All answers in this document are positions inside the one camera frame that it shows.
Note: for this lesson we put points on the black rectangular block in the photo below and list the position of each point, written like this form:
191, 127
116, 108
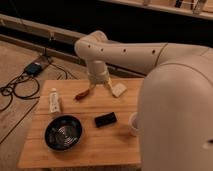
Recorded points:
106, 119

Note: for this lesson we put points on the white paper cup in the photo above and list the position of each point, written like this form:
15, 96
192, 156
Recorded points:
133, 124

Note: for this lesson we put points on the black bowl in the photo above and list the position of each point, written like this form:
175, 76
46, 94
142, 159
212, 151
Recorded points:
63, 132

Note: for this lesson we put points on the white tube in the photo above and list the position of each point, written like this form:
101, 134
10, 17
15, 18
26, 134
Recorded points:
54, 102

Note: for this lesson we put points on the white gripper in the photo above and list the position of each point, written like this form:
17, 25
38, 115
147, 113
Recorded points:
98, 74

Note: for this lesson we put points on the black power adapter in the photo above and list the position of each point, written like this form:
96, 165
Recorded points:
33, 69

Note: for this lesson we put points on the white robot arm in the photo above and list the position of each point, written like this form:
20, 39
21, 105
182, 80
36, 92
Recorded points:
175, 101

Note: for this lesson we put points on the white sponge block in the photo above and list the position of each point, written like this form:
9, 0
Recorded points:
118, 90

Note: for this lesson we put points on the wooden table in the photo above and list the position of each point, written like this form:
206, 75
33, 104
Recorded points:
112, 144

